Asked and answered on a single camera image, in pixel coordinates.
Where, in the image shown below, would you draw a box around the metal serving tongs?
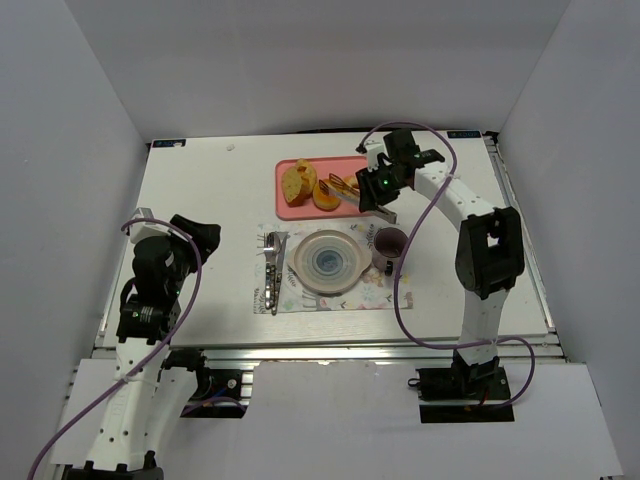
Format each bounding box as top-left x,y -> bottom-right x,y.
317,173 -> 397,224

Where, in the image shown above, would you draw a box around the orange glazed bagel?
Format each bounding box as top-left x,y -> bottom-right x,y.
312,179 -> 341,211

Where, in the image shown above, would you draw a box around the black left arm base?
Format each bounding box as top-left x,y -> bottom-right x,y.
162,349 -> 246,419

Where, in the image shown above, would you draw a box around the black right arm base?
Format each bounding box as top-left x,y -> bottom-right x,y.
407,365 -> 515,424

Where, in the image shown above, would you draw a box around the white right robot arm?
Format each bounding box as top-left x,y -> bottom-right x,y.
356,129 -> 525,381

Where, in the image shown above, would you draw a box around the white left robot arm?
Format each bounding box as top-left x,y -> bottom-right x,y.
64,215 -> 221,479

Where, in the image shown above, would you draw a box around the bread loaf slice back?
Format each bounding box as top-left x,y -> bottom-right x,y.
295,159 -> 317,198

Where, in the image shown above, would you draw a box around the bread loaf slice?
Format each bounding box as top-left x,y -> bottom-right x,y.
295,159 -> 317,198
280,167 -> 307,207

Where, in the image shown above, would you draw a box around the bread loaf slice front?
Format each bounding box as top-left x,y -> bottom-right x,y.
280,167 -> 307,207

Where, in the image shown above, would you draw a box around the seeded brown bagel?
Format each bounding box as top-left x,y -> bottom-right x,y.
343,175 -> 360,198

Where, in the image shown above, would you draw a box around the pink plastic tray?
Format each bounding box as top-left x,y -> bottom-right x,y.
274,155 -> 367,221

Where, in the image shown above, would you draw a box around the purple mug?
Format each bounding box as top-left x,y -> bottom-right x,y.
372,227 -> 408,277

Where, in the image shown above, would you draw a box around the silver fork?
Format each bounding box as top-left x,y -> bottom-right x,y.
263,232 -> 279,310

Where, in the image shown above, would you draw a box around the silver table knife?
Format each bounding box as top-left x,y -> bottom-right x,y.
271,231 -> 289,316

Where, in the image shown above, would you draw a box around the beige ceramic plate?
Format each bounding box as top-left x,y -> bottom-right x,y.
286,230 -> 372,296

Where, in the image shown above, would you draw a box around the floral cloth placemat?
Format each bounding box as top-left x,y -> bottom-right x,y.
257,220 -> 393,313

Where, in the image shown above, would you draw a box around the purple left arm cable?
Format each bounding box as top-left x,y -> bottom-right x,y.
24,217 -> 204,480

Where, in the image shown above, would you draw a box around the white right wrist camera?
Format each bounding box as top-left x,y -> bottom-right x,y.
356,140 -> 386,171

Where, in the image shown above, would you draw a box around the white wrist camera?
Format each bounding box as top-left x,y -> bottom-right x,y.
123,207 -> 172,244
356,140 -> 386,171

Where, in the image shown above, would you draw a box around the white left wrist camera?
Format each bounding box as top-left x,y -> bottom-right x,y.
123,207 -> 172,244

